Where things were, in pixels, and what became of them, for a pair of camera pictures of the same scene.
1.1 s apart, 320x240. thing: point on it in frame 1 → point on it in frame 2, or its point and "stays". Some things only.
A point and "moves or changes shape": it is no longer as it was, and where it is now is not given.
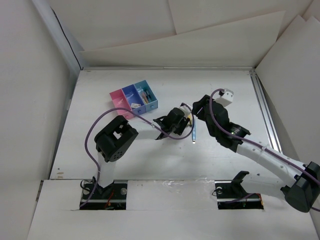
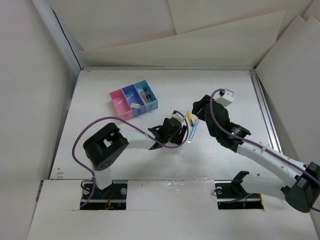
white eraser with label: [135, 105] stays
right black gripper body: [202, 113] stays
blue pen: [194, 132] moves or changes shape
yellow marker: [190, 117] stays
